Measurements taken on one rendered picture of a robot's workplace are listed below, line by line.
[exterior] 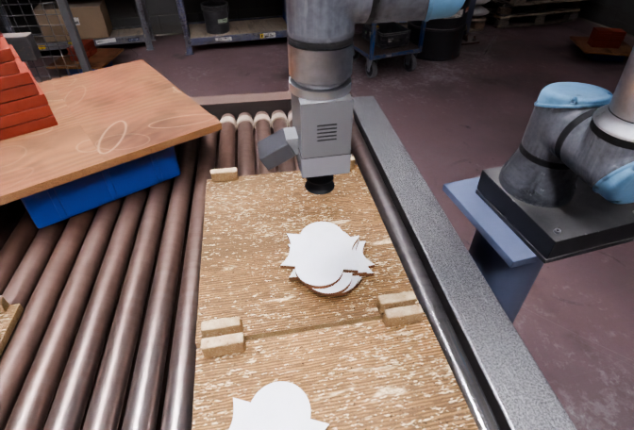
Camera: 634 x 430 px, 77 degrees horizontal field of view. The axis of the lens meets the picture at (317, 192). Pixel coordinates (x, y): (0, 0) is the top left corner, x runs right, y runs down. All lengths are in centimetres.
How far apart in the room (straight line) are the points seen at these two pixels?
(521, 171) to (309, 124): 56
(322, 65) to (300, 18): 5
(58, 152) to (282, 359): 61
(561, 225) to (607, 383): 111
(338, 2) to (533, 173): 61
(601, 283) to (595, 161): 154
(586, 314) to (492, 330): 143
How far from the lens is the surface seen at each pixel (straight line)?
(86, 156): 91
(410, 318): 64
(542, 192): 94
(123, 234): 88
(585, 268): 233
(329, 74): 46
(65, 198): 94
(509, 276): 108
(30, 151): 99
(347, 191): 87
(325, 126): 48
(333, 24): 44
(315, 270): 66
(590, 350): 202
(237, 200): 86
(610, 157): 78
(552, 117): 87
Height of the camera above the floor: 147
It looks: 38 degrees down
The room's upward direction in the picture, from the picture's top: straight up
